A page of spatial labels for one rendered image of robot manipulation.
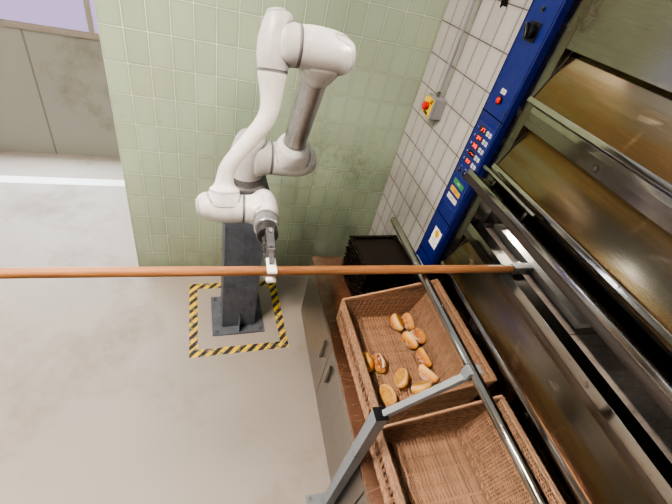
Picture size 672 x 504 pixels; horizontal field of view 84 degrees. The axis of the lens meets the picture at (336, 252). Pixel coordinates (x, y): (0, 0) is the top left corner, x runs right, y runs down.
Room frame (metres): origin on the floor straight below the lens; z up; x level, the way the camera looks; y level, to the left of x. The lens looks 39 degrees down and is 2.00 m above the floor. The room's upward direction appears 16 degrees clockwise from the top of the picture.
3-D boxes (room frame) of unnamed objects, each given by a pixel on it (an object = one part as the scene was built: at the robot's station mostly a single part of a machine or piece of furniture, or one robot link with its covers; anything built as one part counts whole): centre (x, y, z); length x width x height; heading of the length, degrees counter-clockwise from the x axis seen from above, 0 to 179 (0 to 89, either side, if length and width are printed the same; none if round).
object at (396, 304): (1.09, -0.41, 0.72); 0.56 x 0.49 x 0.28; 24
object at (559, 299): (1.29, -0.91, 1.20); 0.55 x 0.36 x 0.03; 22
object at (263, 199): (1.15, 0.32, 1.18); 0.16 x 0.13 x 0.11; 22
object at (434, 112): (2.01, -0.28, 1.46); 0.10 x 0.07 x 0.10; 22
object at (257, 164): (1.56, 0.51, 1.17); 0.18 x 0.16 x 0.22; 113
